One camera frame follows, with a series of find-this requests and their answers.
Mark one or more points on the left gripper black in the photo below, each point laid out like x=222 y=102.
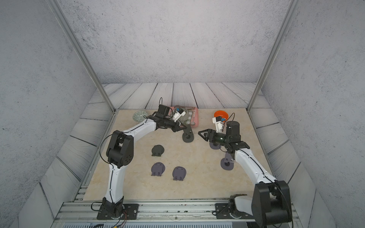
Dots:
x=177 y=128

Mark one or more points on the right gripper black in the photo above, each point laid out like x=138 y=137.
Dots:
x=209 y=135

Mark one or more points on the dark phone stand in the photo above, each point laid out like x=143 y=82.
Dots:
x=157 y=150
x=188 y=135

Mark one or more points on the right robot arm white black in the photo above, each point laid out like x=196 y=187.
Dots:
x=270 y=203

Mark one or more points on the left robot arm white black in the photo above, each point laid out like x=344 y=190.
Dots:
x=120 y=151

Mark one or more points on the green checkered cloth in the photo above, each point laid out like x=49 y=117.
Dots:
x=190 y=117

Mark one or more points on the striped ceramic cup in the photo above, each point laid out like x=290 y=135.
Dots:
x=185 y=117

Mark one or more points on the pink tray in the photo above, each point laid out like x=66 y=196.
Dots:
x=195 y=118

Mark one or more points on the orange bowl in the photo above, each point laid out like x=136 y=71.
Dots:
x=222 y=114

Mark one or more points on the green patterned dish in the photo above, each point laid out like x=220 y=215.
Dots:
x=139 y=116

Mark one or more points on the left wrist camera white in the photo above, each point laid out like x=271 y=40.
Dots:
x=178 y=113

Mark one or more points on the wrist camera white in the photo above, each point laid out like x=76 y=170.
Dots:
x=178 y=113
x=219 y=123

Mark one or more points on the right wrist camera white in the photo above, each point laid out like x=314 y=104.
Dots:
x=219 y=123

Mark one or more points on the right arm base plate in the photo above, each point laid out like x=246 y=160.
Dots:
x=229 y=211

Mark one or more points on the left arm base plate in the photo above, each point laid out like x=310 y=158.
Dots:
x=125 y=211

